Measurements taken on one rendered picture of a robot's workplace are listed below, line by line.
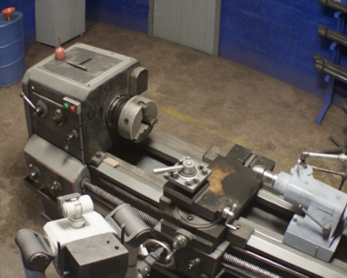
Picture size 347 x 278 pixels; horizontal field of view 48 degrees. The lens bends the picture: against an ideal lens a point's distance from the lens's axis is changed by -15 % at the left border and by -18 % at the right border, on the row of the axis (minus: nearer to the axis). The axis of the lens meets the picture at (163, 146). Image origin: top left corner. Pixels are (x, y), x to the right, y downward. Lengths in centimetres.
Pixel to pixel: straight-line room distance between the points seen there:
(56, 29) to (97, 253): 475
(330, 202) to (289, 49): 337
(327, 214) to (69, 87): 159
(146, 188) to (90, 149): 39
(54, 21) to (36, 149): 327
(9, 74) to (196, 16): 253
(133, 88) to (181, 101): 212
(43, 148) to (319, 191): 175
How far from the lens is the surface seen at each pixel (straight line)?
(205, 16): 566
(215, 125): 447
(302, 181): 222
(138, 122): 252
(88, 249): 152
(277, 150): 432
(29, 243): 153
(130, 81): 269
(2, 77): 538
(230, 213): 218
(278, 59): 542
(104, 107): 258
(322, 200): 217
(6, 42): 517
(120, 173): 261
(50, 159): 283
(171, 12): 593
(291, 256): 229
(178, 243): 220
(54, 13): 591
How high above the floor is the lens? 259
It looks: 38 degrees down
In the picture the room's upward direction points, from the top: 2 degrees clockwise
